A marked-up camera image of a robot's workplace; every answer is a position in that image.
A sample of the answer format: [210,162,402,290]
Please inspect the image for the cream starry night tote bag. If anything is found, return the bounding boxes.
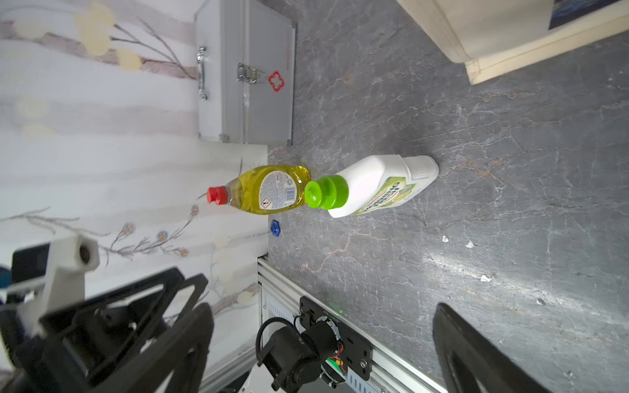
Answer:
[399,0,628,84]

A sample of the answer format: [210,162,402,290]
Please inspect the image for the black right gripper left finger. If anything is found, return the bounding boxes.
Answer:
[92,303,214,392]

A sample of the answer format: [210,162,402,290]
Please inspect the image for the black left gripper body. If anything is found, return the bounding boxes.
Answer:
[9,310,147,392]

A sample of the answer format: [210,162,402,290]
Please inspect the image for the silver metal case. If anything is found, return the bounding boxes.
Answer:
[194,0,296,147]

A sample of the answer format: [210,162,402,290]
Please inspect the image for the white bottle green cap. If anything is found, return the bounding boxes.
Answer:
[305,155,439,218]

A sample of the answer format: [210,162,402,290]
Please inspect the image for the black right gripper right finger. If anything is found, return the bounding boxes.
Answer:
[432,303,550,393]

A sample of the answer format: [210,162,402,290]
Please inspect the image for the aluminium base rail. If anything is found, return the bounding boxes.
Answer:
[199,257,445,392]

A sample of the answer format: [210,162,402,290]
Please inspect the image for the small blue object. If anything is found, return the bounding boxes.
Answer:
[270,219,281,237]

